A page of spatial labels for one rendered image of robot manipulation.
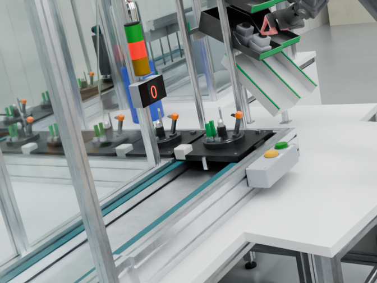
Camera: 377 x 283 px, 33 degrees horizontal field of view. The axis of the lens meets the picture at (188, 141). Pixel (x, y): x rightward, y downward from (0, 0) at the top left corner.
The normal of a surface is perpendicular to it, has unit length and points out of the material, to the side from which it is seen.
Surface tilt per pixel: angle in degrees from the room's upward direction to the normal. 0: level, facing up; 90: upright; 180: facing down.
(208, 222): 90
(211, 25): 90
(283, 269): 0
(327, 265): 90
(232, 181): 90
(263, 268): 0
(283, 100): 45
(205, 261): 0
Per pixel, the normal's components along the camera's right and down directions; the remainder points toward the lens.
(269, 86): 0.37, -0.62
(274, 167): 0.82, 0.00
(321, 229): -0.19, -0.94
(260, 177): -0.54, 0.35
